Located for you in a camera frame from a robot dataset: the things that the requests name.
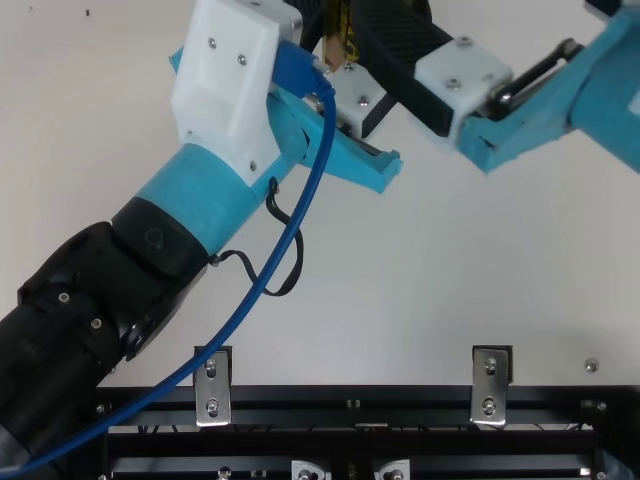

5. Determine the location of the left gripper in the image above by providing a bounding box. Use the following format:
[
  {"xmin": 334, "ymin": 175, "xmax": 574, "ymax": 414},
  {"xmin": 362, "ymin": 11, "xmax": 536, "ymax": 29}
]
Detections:
[{"xmin": 133, "ymin": 88, "xmax": 404, "ymax": 251}]

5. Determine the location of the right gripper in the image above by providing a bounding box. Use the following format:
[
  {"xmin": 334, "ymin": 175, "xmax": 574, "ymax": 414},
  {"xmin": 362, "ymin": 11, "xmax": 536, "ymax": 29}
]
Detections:
[{"xmin": 349, "ymin": 0, "xmax": 640, "ymax": 175}]

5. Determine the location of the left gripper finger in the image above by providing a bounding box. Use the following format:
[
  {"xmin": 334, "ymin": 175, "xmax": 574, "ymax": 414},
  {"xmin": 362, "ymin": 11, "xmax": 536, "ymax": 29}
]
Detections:
[
  {"xmin": 331, "ymin": 62, "xmax": 397, "ymax": 140},
  {"xmin": 292, "ymin": 0, "xmax": 326, "ymax": 54}
]

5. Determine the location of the rectangular tin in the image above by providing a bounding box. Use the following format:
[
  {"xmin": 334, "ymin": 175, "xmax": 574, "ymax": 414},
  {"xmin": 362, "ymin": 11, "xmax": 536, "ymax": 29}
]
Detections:
[{"xmin": 322, "ymin": 0, "xmax": 362, "ymax": 72}]

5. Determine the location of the thin black cable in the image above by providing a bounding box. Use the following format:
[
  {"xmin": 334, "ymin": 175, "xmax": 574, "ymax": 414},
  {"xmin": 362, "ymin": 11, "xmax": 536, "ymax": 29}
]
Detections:
[{"xmin": 209, "ymin": 176, "xmax": 305, "ymax": 297}]

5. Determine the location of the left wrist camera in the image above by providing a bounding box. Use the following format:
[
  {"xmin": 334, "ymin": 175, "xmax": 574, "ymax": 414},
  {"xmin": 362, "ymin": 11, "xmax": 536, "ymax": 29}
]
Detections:
[{"xmin": 169, "ymin": 0, "xmax": 304, "ymax": 174}]

